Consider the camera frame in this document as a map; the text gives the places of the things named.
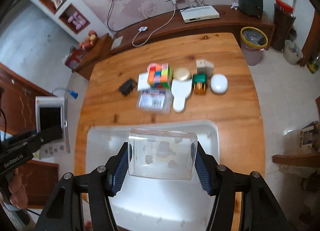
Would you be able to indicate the white water dispenser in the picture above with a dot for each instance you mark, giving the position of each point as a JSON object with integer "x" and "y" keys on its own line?
{"x": 51, "y": 111}

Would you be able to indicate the white set-top box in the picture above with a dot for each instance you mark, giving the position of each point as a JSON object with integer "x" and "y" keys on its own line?
{"x": 199, "y": 13}

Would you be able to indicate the white wall shelf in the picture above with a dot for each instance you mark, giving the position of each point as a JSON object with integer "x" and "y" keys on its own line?
{"x": 74, "y": 17}

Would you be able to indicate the plush toy doll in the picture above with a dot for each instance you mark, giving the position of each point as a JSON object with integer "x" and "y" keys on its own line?
{"x": 89, "y": 41}

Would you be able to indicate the white paper sheet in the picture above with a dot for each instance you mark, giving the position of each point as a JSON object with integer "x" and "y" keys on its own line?
{"x": 116, "y": 43}

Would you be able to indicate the white square box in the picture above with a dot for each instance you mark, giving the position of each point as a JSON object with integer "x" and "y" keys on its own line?
{"x": 143, "y": 82}

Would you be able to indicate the dark wooden tv console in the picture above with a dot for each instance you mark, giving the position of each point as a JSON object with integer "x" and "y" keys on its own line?
{"x": 230, "y": 21}

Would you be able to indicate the clear labelled plastic case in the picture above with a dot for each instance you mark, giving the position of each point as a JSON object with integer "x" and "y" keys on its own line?
{"x": 155, "y": 100}

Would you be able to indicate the beige small cube box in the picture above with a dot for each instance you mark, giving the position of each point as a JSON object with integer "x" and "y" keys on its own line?
{"x": 204, "y": 67}

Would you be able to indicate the white oval earbuds case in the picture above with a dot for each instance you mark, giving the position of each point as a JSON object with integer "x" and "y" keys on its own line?
{"x": 219, "y": 84}

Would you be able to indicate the clear plastic box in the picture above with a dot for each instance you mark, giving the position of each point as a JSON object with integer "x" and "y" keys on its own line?
{"x": 162, "y": 154}

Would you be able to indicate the person's left hand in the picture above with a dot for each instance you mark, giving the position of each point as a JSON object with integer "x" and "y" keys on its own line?
{"x": 18, "y": 194}

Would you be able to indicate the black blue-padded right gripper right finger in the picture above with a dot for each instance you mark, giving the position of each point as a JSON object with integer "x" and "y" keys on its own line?
{"x": 260, "y": 209}

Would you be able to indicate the dark green air fryer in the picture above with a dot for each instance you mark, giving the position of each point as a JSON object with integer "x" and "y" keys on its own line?
{"x": 252, "y": 8}

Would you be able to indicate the red gift box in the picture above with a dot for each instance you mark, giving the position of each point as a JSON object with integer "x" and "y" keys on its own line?
{"x": 74, "y": 58}

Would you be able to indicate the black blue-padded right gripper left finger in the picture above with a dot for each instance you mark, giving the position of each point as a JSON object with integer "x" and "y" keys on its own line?
{"x": 63, "y": 210}

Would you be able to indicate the gold round compact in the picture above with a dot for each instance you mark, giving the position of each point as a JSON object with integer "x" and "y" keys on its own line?
{"x": 181, "y": 74}

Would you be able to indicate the black power adapter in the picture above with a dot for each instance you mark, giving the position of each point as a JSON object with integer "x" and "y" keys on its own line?
{"x": 127, "y": 87}

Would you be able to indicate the white small bucket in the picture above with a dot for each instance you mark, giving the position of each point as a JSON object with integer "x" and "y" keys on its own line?
{"x": 292, "y": 53}

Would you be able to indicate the colourful rubik's cube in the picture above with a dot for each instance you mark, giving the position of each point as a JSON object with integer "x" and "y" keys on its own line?
{"x": 159, "y": 75}

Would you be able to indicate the yellow-rimmed trash bin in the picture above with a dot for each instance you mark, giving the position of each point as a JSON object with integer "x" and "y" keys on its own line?
{"x": 253, "y": 41}

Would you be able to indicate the green-lid toothpick holder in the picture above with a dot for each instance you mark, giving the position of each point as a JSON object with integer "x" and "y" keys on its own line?
{"x": 199, "y": 82}

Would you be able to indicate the brown wicker basket red lid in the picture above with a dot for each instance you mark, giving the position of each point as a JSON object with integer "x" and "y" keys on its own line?
{"x": 283, "y": 21}

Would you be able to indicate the white plastic tray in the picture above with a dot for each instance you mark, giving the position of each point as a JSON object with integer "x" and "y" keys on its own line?
{"x": 144, "y": 203}

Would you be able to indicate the white paddle-shaped object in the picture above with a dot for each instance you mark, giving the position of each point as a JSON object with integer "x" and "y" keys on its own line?
{"x": 180, "y": 91}

